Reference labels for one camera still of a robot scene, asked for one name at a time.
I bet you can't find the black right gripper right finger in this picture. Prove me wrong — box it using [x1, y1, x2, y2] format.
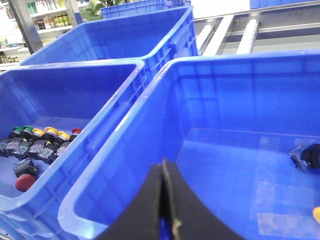
[161, 158, 244, 240]

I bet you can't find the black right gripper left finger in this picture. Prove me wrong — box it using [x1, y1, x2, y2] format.
[96, 164, 163, 240]

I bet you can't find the yellow push button switch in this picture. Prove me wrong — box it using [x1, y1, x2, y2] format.
[312, 206, 320, 223]

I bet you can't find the clear tape patch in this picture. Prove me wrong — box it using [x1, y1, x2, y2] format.
[249, 137, 320, 240]

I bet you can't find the blue plastic crate right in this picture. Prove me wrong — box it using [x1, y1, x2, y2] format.
[58, 49, 320, 240]

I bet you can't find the blue plastic crate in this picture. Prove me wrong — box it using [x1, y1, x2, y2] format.
[0, 60, 150, 240]
[58, 49, 320, 240]

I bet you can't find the red push button upright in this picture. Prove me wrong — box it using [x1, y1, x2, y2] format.
[53, 128, 82, 159]

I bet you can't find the yellow push button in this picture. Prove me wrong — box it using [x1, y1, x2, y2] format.
[12, 128, 45, 160]
[26, 126, 59, 162]
[37, 131, 70, 165]

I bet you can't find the red mushroom push button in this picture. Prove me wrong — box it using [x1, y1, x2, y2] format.
[13, 157, 38, 192]

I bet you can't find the blue plastic crate left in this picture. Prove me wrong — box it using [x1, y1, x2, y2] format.
[0, 60, 150, 240]

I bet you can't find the green push button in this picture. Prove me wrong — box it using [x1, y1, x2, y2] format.
[0, 126, 23, 157]
[4, 125, 33, 160]

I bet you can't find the blue crate far left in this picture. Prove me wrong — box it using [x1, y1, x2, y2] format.
[19, 5, 199, 80]

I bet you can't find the blue crate far right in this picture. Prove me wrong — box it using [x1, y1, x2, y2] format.
[100, 0, 191, 19]

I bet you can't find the grey metal pillar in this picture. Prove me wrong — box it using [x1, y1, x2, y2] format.
[7, 0, 43, 55]

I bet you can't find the green potted plant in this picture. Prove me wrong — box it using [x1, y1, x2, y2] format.
[79, 0, 126, 22]

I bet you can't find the shelf with bottles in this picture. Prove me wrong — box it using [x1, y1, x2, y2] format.
[8, 0, 86, 66]

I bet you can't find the steel rack frame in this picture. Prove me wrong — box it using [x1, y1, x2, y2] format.
[194, 0, 320, 56]

